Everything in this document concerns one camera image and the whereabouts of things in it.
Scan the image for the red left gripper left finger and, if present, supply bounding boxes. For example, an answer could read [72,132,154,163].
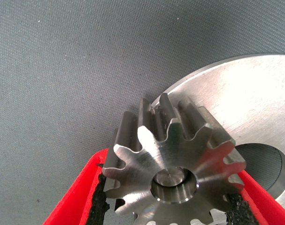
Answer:
[42,148,110,225]

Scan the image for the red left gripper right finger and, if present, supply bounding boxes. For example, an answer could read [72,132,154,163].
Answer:
[223,170,285,225]

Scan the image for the large steel gear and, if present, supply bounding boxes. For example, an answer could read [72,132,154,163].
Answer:
[101,92,247,225]

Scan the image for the round metal plate with pegs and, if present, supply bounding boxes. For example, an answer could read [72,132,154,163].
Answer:
[150,54,285,216]

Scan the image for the dark grey table cloth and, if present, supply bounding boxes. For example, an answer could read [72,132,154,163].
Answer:
[0,0,285,225]

